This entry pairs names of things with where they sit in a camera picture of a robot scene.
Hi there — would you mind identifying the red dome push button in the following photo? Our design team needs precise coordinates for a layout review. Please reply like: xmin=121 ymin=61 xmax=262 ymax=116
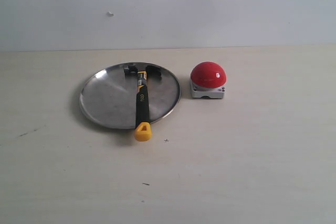
xmin=190 ymin=61 xmax=227 ymax=99

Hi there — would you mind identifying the yellow black claw hammer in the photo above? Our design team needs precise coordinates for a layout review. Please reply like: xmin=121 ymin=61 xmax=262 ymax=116
xmin=123 ymin=63 xmax=162 ymax=142

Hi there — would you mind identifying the round steel plate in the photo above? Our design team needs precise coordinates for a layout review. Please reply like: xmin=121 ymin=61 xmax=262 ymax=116
xmin=79 ymin=62 xmax=182 ymax=130

